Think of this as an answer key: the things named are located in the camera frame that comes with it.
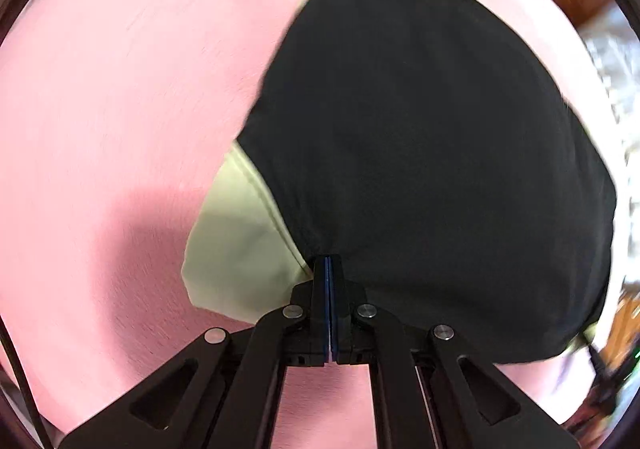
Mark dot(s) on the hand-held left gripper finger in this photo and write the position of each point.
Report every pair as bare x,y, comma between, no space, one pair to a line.
324,309
331,309

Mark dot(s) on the green and black hooded jacket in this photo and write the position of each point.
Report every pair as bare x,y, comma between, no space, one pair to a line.
425,129

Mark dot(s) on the pink blanket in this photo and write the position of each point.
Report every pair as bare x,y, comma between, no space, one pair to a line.
125,104

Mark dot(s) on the white lace furniture cover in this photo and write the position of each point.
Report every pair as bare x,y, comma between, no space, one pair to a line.
620,79

